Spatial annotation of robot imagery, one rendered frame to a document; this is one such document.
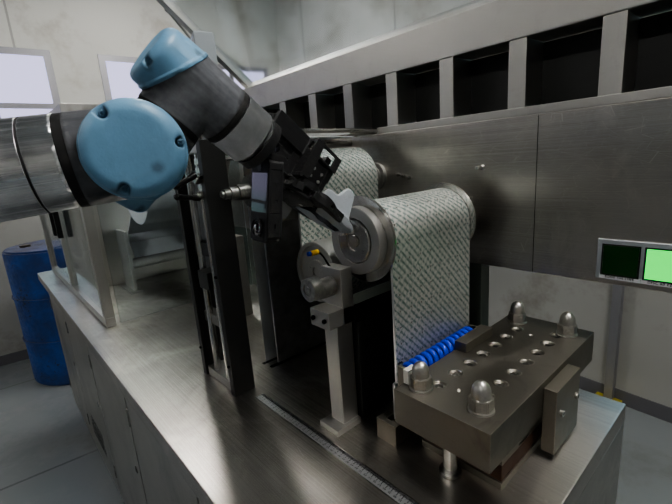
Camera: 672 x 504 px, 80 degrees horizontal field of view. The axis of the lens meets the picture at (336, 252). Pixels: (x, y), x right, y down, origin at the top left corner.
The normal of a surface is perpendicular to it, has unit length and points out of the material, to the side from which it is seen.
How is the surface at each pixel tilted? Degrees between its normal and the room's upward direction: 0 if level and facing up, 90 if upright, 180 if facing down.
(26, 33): 90
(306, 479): 0
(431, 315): 90
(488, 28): 90
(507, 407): 0
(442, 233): 90
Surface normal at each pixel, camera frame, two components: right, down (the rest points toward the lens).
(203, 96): 0.58, 0.35
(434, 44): -0.74, 0.20
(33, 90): 0.60, 0.14
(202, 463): -0.07, -0.97
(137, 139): 0.41, 0.18
